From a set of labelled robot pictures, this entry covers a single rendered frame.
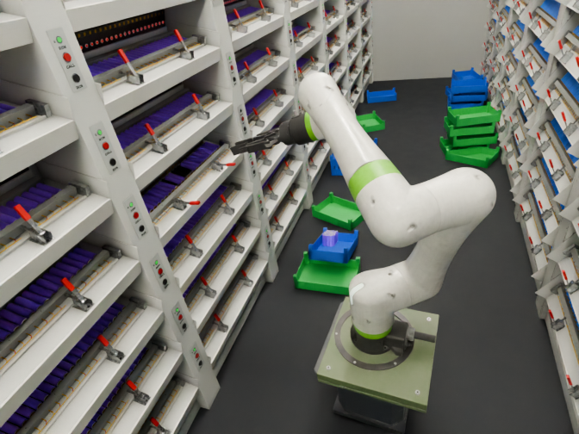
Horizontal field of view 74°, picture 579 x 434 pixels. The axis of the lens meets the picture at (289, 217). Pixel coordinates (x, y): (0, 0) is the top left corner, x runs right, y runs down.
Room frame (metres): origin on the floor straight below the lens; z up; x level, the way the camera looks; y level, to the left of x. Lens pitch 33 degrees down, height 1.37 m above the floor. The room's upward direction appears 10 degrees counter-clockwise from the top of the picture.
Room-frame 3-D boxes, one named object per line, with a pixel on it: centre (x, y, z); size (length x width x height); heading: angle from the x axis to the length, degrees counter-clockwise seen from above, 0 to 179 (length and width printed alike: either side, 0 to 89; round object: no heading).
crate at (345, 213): (2.00, -0.32, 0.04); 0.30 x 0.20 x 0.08; 42
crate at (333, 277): (1.45, -0.14, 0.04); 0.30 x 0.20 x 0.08; 66
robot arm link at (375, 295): (0.81, -0.22, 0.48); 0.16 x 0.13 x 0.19; 103
